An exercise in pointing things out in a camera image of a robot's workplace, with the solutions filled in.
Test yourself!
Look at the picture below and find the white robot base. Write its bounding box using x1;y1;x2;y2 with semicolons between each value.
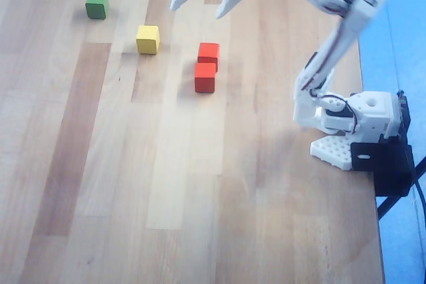
310;90;412;171

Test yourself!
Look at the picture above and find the yellow wooden cube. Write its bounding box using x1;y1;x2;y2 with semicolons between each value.
136;25;160;55

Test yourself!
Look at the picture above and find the red wooden cube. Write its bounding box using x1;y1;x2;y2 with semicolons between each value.
194;62;217;94
197;42;220;73

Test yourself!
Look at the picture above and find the black table clamp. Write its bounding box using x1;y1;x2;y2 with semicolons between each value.
350;140;415;198

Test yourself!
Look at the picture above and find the green wooden cube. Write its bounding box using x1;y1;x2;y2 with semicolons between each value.
85;0;110;20

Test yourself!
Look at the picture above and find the black power cable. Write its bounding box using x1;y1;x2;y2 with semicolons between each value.
412;170;426;218

